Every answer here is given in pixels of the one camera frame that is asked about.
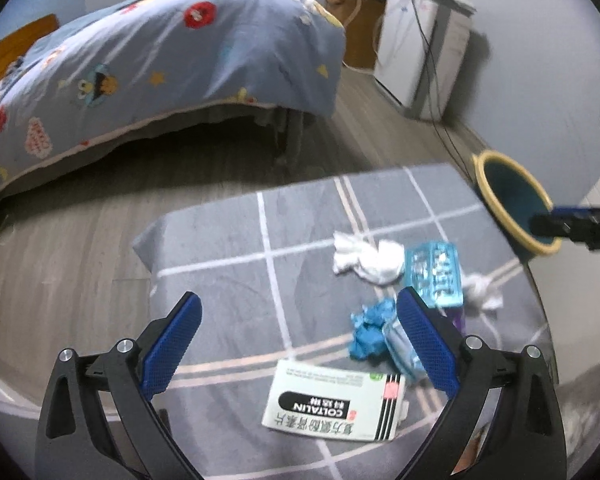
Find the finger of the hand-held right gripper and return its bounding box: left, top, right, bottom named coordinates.
left=529, top=204, right=600, bottom=252

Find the bed with blue quilt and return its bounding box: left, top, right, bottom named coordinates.
left=0, top=0, right=346, bottom=201

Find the grey checked mat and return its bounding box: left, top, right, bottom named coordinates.
left=132, top=162, right=561, bottom=480

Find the large white tissue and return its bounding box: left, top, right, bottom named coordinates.
left=332, top=232, right=406, bottom=286

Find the twisted white tissue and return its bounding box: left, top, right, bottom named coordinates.
left=460, top=274, right=503, bottom=316

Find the blue blister pack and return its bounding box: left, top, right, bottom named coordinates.
left=405, top=242, right=465, bottom=308

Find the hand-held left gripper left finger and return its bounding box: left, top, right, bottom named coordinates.
left=35, top=291, right=203, bottom=480

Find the yellow rimmed teal trash bin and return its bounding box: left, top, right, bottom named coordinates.
left=472, top=150, right=563, bottom=261

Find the white cable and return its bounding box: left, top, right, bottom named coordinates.
left=341, top=0, right=381, bottom=75

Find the white air purifier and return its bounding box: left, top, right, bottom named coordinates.
left=372, top=0, right=476, bottom=121

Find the wooden bed headboard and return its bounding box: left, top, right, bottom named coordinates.
left=0, top=14, right=61, bottom=91

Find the brown cardboard box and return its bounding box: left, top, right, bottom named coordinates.
left=324, top=0, right=386, bottom=71

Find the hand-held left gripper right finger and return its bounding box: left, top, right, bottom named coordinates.
left=395, top=286, right=567, bottom=480

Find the white fluffy rug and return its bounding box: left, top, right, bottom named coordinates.
left=565, top=367, right=600, bottom=466

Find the blue glove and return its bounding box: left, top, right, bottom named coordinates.
left=350, top=297, right=398, bottom=361

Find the white medicine box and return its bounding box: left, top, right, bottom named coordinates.
left=261, top=360, right=410, bottom=442

